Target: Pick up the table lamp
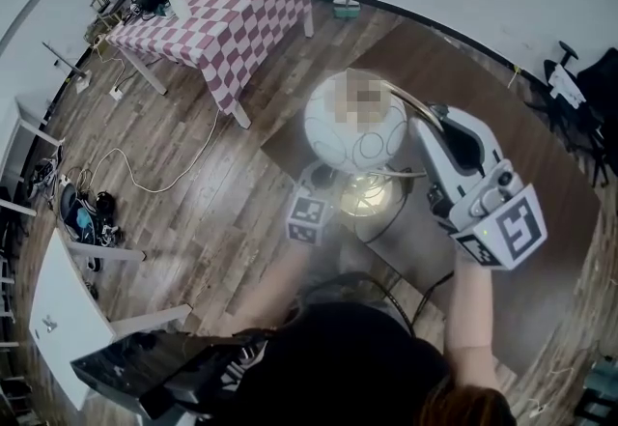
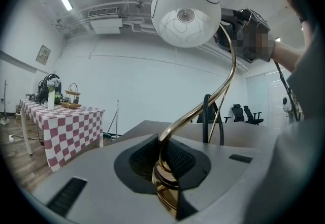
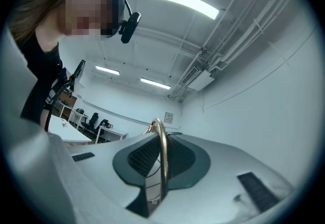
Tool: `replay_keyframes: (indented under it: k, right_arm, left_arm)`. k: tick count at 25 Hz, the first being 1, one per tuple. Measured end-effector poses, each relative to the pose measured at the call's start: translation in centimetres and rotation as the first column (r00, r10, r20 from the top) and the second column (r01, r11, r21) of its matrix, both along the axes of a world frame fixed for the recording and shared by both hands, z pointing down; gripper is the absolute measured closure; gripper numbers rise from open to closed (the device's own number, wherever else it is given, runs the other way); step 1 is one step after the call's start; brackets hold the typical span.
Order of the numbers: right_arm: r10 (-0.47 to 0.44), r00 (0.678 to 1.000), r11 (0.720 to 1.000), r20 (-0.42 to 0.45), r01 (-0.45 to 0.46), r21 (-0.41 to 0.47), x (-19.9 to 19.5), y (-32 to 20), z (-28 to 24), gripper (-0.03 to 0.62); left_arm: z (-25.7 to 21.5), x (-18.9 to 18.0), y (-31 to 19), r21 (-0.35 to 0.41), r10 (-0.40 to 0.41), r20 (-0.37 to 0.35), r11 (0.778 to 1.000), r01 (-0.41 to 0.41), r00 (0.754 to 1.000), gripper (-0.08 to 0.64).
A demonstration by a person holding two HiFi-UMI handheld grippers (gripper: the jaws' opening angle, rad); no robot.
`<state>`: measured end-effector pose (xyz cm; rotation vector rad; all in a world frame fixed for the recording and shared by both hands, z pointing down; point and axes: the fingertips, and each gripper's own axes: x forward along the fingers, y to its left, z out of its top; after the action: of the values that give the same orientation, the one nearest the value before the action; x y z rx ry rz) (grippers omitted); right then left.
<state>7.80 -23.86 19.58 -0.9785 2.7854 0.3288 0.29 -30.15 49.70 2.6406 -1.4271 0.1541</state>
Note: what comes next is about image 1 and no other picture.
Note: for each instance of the black round device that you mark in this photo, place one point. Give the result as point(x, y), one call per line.
point(104, 203)

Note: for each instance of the teal chair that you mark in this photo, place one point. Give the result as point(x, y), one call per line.
point(601, 385)

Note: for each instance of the white vase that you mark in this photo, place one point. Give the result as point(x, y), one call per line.
point(178, 5)

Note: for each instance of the black marbled box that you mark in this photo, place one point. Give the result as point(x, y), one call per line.
point(125, 368)

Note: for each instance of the white floor socket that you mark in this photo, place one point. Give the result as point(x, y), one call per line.
point(116, 92)

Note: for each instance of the blue small item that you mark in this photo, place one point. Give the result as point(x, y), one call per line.
point(85, 217)

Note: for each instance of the white square table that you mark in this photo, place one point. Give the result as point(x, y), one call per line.
point(63, 313)

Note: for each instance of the red white checkered tablecloth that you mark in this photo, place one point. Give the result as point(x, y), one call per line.
point(232, 18)

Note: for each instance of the person's right forearm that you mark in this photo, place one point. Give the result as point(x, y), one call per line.
point(470, 318)

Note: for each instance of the black office chair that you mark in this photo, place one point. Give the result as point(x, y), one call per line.
point(586, 105)

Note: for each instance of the white-legged table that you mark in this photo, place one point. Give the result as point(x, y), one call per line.
point(241, 118)

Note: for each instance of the person's black top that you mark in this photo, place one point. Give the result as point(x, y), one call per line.
point(338, 366)

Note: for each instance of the black stand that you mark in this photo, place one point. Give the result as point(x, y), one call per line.
point(63, 58)

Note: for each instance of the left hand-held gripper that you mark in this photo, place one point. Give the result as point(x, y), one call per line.
point(307, 217)

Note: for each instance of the white frame furniture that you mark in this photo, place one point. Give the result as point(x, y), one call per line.
point(29, 124)

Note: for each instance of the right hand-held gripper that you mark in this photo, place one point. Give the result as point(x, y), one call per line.
point(513, 226)

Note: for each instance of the white globe table lamp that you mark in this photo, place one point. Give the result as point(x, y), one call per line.
point(328, 134)

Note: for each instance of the white cloth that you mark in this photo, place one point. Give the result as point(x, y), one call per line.
point(567, 86)

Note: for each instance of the person's left forearm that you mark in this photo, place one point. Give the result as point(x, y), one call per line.
point(270, 289)

